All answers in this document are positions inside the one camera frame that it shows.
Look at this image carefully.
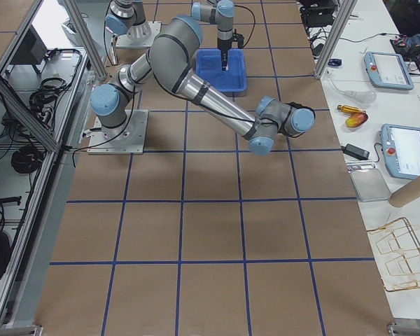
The cardboard tube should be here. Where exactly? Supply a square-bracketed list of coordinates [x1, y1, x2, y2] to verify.
[388, 176, 420, 208]

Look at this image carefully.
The black power adapter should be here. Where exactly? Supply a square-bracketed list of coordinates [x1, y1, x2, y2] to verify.
[341, 143, 370, 160]

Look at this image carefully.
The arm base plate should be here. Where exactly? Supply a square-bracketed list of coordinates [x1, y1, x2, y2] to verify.
[87, 109, 149, 155]
[111, 21, 162, 49]

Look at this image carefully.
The aluminium frame post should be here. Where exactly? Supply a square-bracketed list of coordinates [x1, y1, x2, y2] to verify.
[314, 0, 356, 79]

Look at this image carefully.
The teach pendant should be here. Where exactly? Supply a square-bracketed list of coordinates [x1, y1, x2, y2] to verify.
[363, 51, 414, 91]
[380, 124, 420, 180]

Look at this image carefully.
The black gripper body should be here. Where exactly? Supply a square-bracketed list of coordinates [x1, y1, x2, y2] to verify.
[217, 29, 244, 60]

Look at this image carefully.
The far teach pendant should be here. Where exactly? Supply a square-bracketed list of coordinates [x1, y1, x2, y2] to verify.
[363, 51, 414, 91]

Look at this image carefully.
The near teach pendant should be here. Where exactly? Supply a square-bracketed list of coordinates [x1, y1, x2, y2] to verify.
[380, 124, 420, 180]

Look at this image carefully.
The blue small device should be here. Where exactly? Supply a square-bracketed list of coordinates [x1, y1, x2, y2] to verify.
[328, 58, 342, 68]

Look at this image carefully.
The silver metal tin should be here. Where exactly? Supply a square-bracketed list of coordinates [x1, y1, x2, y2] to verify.
[347, 162, 391, 202]

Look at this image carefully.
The orange yellow tool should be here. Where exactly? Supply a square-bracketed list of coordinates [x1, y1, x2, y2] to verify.
[337, 105, 368, 128]

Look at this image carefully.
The blue plastic tray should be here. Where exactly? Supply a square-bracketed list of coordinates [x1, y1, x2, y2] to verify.
[195, 48, 247, 95]

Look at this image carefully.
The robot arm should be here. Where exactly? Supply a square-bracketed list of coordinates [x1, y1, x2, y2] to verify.
[104, 1, 244, 71]
[90, 15, 316, 156]

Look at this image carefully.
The gold wire rack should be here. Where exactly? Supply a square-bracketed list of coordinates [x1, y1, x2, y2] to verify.
[367, 217, 420, 293]

